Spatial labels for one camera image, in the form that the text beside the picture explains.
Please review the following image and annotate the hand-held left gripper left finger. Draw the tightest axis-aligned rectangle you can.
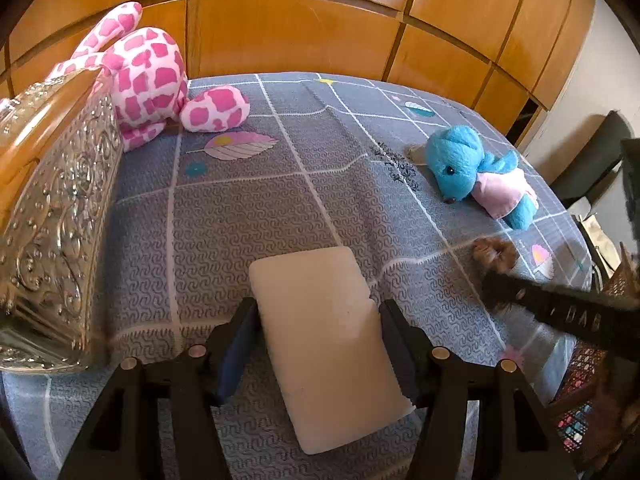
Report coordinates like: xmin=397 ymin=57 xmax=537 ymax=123
xmin=57 ymin=297 xmax=261 ymax=480

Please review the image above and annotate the dark grey chair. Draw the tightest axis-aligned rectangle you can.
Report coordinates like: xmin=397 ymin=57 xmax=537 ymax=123
xmin=550 ymin=112 xmax=626 ymax=211

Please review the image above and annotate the blue plush elephant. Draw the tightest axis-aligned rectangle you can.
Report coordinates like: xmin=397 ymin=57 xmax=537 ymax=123
xmin=425 ymin=126 xmax=540 ymax=231

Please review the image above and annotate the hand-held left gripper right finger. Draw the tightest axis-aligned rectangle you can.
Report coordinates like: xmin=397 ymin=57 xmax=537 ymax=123
xmin=379 ymin=299 xmax=583 ymax=480

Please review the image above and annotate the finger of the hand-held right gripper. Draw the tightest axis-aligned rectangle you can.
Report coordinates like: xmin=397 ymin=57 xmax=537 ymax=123
xmin=481 ymin=271 xmax=640 ymax=361

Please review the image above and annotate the grey checked bed sheet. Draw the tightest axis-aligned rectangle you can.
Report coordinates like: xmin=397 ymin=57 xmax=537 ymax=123
xmin=0 ymin=72 xmax=596 ymax=480

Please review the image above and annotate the white foam block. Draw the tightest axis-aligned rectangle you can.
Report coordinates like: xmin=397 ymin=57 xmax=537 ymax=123
xmin=248 ymin=246 xmax=416 ymax=456

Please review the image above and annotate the pink spotted plush toy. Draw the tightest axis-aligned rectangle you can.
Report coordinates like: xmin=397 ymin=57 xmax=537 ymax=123
xmin=50 ymin=1 xmax=251 ymax=153

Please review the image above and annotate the brown fluffy toy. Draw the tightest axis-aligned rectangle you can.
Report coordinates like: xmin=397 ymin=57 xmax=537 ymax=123
xmin=472 ymin=237 xmax=521 ymax=311

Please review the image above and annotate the wooden wardrobe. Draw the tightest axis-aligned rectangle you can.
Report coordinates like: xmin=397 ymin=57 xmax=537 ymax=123
xmin=0 ymin=0 xmax=596 ymax=146

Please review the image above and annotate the colourful patterned cloth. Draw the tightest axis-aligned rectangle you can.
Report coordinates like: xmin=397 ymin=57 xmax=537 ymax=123
xmin=550 ymin=342 xmax=608 ymax=453

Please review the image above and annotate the silver embossed tissue box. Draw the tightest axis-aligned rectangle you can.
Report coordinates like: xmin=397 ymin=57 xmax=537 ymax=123
xmin=0 ymin=67 xmax=123 ymax=376

